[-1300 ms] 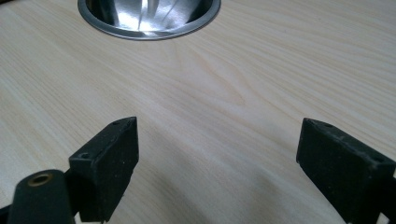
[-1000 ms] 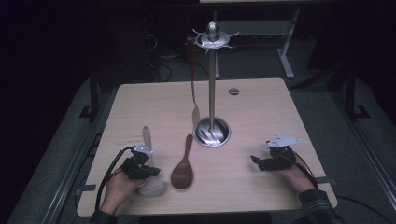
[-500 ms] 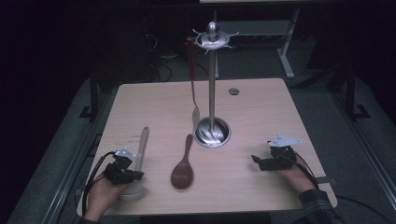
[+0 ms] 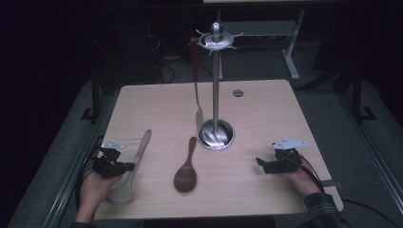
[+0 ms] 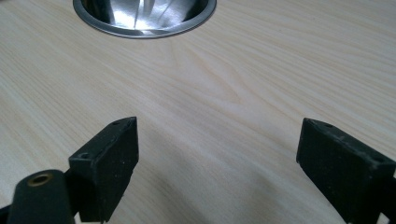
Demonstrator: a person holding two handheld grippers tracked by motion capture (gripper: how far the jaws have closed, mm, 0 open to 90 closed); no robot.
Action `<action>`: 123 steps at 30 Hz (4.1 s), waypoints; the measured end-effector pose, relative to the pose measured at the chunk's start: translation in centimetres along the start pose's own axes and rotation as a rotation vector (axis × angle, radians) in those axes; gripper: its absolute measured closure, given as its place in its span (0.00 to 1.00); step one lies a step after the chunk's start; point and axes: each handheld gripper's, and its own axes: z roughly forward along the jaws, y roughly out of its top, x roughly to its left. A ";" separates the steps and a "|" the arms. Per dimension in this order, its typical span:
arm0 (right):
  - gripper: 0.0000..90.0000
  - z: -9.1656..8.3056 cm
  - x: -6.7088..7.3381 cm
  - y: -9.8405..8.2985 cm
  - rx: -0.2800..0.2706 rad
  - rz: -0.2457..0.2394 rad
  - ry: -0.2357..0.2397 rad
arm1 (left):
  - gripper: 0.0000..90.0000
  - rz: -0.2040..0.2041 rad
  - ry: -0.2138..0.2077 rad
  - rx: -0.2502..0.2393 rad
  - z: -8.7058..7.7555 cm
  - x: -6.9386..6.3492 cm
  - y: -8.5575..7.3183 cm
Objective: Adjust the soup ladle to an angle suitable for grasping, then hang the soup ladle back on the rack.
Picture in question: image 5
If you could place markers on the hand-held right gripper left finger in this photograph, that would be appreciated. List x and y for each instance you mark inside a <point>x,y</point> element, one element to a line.
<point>109,168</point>

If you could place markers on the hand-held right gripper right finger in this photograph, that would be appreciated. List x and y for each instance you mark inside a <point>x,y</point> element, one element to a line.
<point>345,174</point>

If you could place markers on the metal utensil stand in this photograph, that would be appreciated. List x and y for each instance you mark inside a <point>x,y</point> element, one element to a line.
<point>146,18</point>

